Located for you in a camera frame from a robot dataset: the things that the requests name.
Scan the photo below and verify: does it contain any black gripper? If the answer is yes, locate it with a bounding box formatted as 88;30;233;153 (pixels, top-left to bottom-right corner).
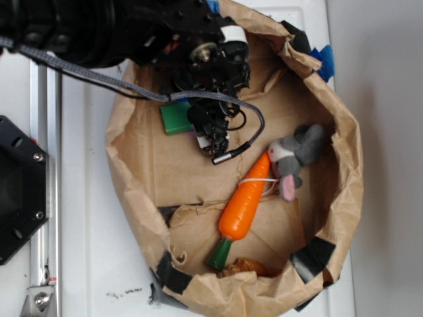
158;22;250;157

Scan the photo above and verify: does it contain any green wooden block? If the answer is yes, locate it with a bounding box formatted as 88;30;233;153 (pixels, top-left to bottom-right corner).
160;102;194;135

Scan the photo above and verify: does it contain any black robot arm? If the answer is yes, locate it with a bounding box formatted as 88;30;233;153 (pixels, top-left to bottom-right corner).
1;1;250;163

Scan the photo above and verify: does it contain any grey plush bunny toy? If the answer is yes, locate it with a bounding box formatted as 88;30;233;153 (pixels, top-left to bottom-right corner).
268;124;325;202

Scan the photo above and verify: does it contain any orange plastic toy carrot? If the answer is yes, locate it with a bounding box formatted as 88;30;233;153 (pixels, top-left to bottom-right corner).
207;153;270;270

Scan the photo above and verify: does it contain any brown paper bag bin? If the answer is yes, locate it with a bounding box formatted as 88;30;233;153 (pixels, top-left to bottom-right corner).
106;1;364;316

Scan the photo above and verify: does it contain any brown toy croissant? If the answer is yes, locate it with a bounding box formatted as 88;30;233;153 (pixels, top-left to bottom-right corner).
217;258;282;278

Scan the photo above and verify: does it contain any white plastic tray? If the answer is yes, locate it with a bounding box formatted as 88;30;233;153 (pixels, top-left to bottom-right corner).
58;1;356;316

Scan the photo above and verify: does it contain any aluminium extrusion rail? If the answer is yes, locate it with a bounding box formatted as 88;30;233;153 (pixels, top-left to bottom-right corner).
30;62;62;316

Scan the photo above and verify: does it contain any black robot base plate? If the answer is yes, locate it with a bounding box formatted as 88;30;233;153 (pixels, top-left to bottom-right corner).
1;116;48;265

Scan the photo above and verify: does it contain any grey braided cable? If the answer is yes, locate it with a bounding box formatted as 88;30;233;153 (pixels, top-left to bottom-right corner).
0;35;266;165

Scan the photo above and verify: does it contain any metal corner bracket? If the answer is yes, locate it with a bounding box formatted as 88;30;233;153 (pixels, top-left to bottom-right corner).
19;285;57;317

